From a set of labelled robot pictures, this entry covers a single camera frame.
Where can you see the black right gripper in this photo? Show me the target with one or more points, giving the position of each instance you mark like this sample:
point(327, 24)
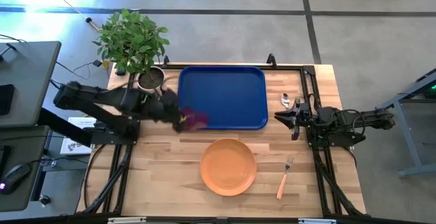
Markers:
point(299, 116)

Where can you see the purple cup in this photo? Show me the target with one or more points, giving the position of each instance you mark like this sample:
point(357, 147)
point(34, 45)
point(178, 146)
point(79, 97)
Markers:
point(197, 119)

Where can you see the orange round plate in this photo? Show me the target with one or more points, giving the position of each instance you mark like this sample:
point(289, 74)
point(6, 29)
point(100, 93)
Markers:
point(228, 167)

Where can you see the blue plastic tray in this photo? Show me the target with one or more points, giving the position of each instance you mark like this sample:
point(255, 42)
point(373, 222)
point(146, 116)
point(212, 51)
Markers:
point(225, 94)

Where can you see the white metal bracket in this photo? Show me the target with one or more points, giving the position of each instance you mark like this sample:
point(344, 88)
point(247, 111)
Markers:
point(126, 220)
point(316, 221)

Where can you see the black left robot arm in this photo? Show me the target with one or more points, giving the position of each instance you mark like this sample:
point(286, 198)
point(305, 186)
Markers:
point(102, 105)

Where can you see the black frame clamp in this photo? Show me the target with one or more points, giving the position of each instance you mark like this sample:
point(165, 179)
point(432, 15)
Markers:
point(166, 60)
point(271, 60)

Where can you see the black phone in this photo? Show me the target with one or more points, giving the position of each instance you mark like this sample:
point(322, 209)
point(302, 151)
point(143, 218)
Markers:
point(6, 98)

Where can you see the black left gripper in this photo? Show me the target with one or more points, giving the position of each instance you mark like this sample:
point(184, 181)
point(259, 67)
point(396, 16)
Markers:
point(165, 106)

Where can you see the black computer mouse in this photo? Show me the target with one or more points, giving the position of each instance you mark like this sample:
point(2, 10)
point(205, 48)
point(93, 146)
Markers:
point(13, 177)

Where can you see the thin pole with black knob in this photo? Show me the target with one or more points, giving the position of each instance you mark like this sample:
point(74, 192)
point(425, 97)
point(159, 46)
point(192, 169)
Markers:
point(89, 20)

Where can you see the green plant in white pot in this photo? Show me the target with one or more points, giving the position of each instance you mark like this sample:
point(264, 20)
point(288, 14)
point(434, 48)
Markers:
point(131, 42)

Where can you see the white printed paper sheet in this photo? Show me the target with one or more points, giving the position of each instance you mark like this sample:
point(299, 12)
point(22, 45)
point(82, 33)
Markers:
point(73, 145)

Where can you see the blue-gray metal stand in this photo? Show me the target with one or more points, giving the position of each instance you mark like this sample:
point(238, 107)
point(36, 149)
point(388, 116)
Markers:
point(405, 139)

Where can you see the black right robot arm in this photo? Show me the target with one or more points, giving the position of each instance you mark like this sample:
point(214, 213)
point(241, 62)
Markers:
point(344, 123)

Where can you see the gray desk top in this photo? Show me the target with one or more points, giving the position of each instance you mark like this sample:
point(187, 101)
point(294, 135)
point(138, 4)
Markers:
point(20, 149)
point(29, 81)

